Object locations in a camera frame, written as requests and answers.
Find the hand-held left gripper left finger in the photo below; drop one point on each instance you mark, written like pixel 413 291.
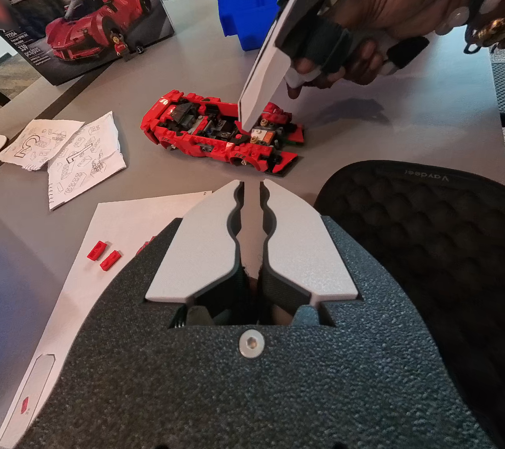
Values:
pixel 197 251

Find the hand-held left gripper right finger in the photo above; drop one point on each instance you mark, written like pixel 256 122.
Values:
pixel 303 251

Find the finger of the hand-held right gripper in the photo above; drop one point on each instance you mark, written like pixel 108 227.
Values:
pixel 262 90

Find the red toy brick car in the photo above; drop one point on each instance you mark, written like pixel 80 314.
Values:
pixel 189 141

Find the white instruction booklet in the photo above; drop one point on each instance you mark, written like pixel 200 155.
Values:
pixel 118 228

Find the small flat red brick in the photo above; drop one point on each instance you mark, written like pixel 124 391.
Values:
pixel 96 250
pixel 111 260

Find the black padded seat cushion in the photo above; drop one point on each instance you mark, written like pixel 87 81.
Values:
pixel 434 240

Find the printed white paper bag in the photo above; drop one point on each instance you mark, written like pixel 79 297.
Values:
pixel 35 145
pixel 86 165

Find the toy car set box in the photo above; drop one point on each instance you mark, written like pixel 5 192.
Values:
pixel 98 3

